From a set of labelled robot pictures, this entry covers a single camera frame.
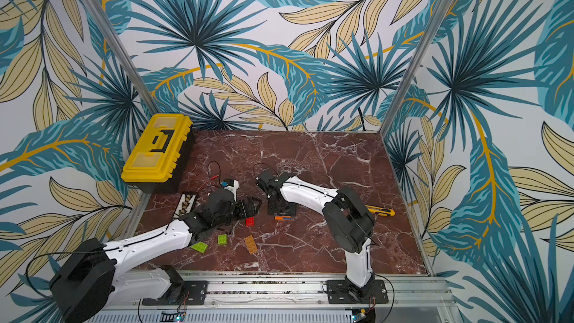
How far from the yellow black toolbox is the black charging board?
6 cm

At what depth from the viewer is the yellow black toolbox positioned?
0.86m

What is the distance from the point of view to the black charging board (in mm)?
920
